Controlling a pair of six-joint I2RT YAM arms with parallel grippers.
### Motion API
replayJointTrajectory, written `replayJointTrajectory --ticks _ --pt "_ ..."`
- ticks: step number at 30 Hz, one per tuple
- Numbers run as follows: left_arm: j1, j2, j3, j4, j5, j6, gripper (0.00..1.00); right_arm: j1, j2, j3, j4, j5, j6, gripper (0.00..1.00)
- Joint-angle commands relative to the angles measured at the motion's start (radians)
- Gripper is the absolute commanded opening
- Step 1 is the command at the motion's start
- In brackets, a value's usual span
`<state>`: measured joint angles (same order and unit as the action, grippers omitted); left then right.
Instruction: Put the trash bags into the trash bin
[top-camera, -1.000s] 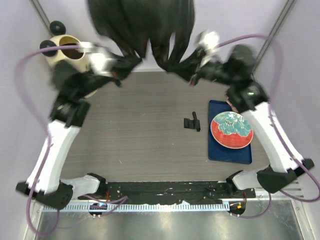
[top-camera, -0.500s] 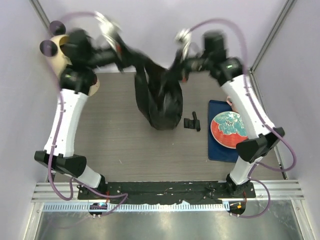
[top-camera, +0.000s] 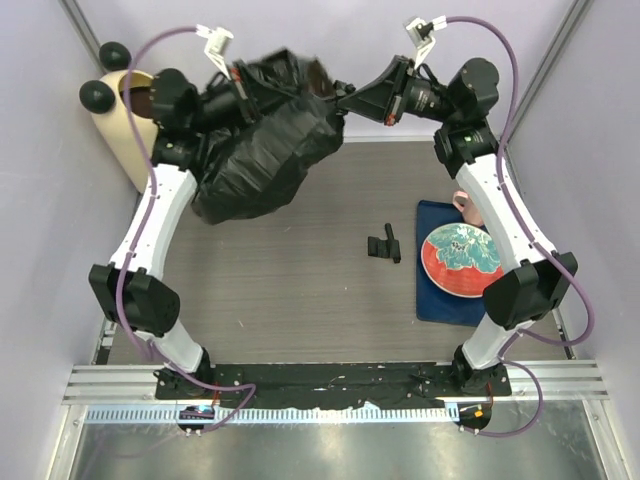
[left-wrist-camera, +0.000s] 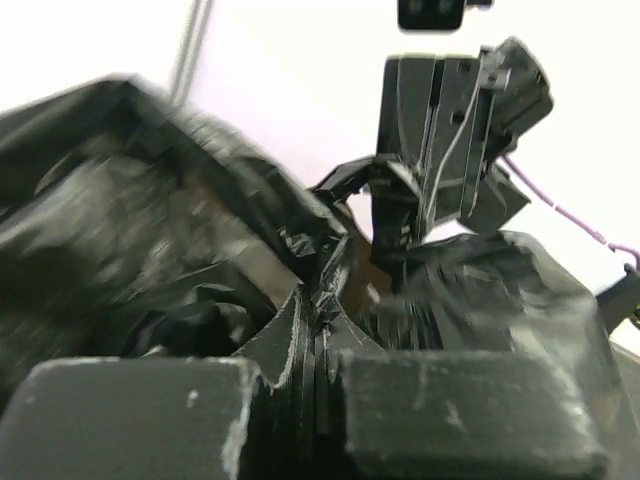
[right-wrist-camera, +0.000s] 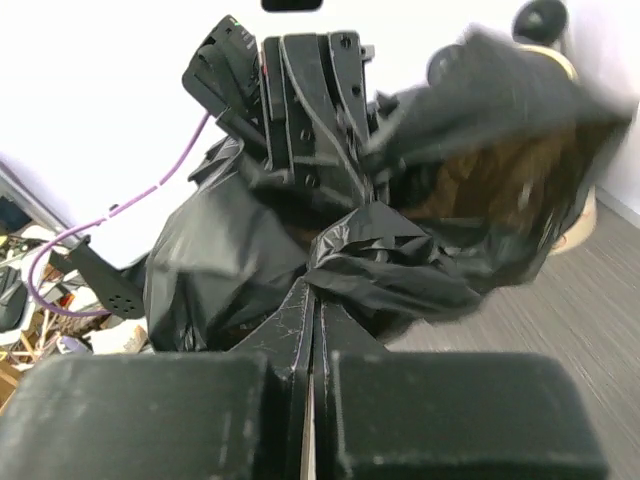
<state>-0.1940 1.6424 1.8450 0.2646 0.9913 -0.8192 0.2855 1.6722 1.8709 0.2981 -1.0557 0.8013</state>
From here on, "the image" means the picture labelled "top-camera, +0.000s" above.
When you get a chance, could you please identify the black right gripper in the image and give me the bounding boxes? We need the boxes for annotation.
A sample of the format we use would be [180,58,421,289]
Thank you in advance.
[340,55,461,127]

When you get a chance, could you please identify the black trash bag roll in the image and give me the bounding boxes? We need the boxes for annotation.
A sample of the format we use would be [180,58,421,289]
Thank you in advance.
[367,223,401,264]

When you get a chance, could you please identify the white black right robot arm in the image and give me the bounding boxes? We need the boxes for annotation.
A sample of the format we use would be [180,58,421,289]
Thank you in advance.
[334,56,578,395]

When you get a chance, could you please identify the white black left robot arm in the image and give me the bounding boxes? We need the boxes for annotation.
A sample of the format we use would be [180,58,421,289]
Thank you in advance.
[79,66,214,399]

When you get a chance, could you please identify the pink ceramic mug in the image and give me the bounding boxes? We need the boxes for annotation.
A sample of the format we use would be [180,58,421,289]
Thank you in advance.
[452,190,484,227]

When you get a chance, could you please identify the red teal floral plate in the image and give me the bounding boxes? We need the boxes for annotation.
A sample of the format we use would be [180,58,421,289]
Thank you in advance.
[420,222,504,299]

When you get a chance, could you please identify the dark blue tray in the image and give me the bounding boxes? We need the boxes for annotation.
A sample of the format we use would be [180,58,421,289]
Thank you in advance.
[415,200,485,327]

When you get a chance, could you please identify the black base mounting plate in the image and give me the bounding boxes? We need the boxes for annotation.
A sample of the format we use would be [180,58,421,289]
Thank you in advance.
[154,360,513,412]

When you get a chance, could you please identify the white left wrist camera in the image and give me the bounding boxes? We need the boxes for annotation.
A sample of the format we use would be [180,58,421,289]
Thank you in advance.
[196,24,234,80]

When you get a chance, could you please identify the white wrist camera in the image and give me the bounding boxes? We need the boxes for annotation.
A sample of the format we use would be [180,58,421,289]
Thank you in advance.
[404,16,447,67]
[196,24,234,80]

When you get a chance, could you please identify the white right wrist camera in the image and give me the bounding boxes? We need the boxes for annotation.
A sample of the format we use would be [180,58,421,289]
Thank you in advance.
[404,16,447,67]

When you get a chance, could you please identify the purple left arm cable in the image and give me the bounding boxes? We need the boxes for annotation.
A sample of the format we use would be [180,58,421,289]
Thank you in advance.
[115,25,259,433]

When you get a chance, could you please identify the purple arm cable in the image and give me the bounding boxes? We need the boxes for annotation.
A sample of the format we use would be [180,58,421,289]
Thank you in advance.
[115,25,259,433]
[442,15,597,437]

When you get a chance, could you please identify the white slotted cable duct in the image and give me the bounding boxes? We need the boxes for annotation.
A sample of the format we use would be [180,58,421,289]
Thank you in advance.
[85,403,459,425]

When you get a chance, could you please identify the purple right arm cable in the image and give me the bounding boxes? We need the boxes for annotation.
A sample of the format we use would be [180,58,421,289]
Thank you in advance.
[442,15,597,437]

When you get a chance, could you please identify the aluminium frame rail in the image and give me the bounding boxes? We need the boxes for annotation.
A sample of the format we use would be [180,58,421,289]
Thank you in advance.
[62,360,609,405]

